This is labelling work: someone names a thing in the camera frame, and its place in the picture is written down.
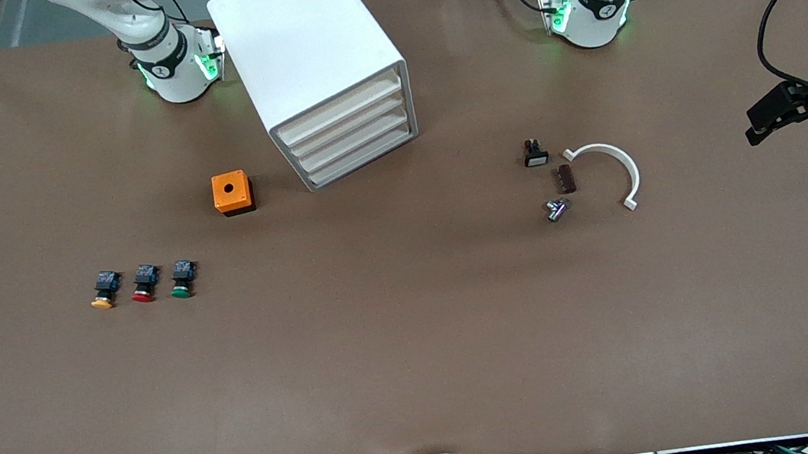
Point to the yellow push button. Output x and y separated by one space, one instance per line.
106 281

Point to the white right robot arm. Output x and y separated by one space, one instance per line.
170 78

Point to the red push button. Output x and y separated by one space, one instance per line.
145 275

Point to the green push button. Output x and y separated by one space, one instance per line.
183 270

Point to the black square white-faced button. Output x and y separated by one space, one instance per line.
536 158

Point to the dark brown ribbed cylinder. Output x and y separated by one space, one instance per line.
565 179

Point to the chrome metal pipe fitting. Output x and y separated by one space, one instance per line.
555 211

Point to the orange box with hole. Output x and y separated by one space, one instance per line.
239 193

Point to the white curved plastic bracket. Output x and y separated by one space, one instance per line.
634 175

